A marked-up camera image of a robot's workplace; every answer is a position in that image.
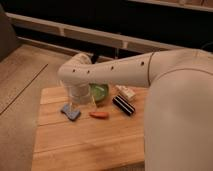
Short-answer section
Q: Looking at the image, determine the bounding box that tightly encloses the orange carrot toy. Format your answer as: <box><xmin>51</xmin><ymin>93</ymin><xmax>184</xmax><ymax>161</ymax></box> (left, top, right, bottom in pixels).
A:
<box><xmin>89</xmin><ymin>112</ymin><xmax>109</xmax><ymax>119</ymax></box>

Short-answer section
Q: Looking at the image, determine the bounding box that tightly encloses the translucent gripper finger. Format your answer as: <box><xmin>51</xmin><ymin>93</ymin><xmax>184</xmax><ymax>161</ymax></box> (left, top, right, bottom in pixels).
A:
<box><xmin>91</xmin><ymin>96</ymin><xmax>98</xmax><ymax>110</ymax></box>
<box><xmin>68</xmin><ymin>102</ymin><xmax>74</xmax><ymax>118</ymax></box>

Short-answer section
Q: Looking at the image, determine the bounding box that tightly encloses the white small carton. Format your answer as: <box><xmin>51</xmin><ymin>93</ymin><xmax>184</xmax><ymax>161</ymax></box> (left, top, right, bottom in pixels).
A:
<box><xmin>116</xmin><ymin>85</ymin><xmax>135</xmax><ymax>101</ymax></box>

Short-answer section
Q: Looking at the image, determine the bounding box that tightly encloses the blue sponge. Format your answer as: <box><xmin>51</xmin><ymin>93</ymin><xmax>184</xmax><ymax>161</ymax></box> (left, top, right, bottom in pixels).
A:
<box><xmin>61</xmin><ymin>104</ymin><xmax>81</xmax><ymax>121</ymax></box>

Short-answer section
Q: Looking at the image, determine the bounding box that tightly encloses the black striped box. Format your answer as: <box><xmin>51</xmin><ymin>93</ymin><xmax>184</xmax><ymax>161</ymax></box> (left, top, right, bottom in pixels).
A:
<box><xmin>112</xmin><ymin>95</ymin><xmax>135</xmax><ymax>116</ymax></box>

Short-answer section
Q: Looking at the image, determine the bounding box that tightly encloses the white metal railing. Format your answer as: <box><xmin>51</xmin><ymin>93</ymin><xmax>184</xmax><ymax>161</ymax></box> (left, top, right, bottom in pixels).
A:
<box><xmin>6</xmin><ymin>12</ymin><xmax>182</xmax><ymax>53</ymax></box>

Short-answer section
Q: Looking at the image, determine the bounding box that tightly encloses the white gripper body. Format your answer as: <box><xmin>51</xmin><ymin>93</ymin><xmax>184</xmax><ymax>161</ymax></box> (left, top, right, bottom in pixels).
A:
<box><xmin>66</xmin><ymin>84</ymin><xmax>92</xmax><ymax>104</ymax></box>

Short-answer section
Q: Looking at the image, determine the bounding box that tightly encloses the green ceramic bowl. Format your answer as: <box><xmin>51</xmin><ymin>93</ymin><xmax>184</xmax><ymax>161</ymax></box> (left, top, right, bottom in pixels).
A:
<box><xmin>90</xmin><ymin>84</ymin><xmax>109</xmax><ymax>103</ymax></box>

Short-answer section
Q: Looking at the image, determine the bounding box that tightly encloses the wooden table board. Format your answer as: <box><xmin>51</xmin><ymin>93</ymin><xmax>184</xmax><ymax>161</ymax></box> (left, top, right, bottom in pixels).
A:
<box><xmin>31</xmin><ymin>87</ymin><xmax>147</xmax><ymax>171</ymax></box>

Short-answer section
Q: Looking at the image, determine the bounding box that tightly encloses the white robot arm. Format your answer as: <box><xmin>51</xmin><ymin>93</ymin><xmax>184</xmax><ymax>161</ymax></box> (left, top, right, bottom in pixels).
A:
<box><xmin>58</xmin><ymin>48</ymin><xmax>213</xmax><ymax>171</ymax></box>

